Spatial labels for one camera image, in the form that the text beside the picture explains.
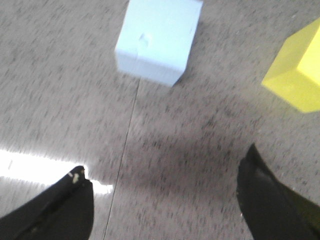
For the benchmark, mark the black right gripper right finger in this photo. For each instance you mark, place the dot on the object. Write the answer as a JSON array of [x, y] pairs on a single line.
[[271, 210]]

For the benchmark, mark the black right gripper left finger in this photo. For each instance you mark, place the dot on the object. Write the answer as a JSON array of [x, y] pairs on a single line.
[[64, 211]]

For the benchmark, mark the yellow foam cube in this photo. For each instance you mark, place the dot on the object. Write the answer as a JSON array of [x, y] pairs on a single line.
[[294, 75]]

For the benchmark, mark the light blue foam cube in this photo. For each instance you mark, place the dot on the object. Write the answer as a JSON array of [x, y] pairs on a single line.
[[156, 39]]

